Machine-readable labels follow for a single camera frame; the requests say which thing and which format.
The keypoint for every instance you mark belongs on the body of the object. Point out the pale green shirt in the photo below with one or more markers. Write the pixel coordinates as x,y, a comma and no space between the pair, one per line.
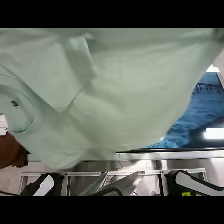
133,83

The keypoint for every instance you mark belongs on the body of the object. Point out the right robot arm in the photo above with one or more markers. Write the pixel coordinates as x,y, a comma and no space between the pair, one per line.
193,183

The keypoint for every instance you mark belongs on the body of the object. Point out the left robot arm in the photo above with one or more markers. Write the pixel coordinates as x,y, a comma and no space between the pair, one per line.
43,186

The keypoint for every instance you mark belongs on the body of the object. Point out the brown garment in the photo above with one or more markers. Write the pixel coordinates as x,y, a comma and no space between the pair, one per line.
10,150

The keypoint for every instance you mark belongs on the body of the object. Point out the white garment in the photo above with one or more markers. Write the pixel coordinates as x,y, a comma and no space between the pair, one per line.
2,125

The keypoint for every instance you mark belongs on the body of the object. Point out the silver frame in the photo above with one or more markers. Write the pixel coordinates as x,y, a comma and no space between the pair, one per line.
166,155

